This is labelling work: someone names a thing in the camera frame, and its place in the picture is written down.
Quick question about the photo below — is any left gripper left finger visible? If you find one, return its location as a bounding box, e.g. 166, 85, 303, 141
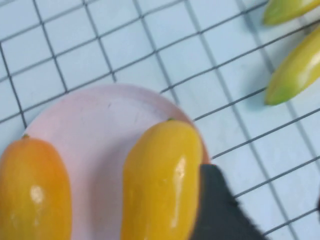
190, 163, 272, 240

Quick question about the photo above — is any yellow-orange mango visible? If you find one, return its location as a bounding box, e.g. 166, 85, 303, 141
119, 118, 204, 240

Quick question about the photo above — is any smaller yellow plastic banana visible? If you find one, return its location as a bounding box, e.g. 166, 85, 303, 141
264, 24, 320, 106

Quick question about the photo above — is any orange mango with red blush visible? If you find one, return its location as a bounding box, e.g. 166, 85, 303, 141
0, 134, 74, 240

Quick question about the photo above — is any pink round plate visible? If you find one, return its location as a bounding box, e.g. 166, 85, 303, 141
22, 83, 212, 240

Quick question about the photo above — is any white black-grid tablecloth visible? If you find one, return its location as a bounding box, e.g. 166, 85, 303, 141
0, 0, 320, 240

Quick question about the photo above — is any large yellow plastic banana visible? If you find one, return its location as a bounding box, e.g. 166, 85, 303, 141
261, 0, 320, 26

